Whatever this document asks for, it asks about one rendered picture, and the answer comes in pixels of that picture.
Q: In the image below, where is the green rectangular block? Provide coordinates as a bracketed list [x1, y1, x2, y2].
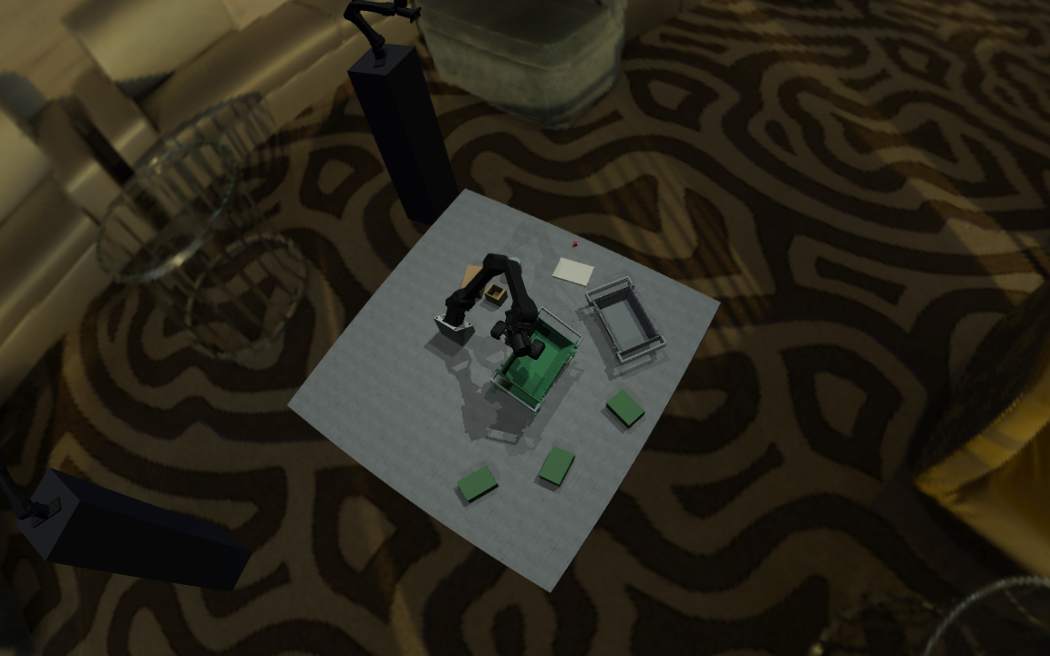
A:
[457, 465, 498, 503]
[539, 446, 575, 487]
[606, 389, 645, 429]

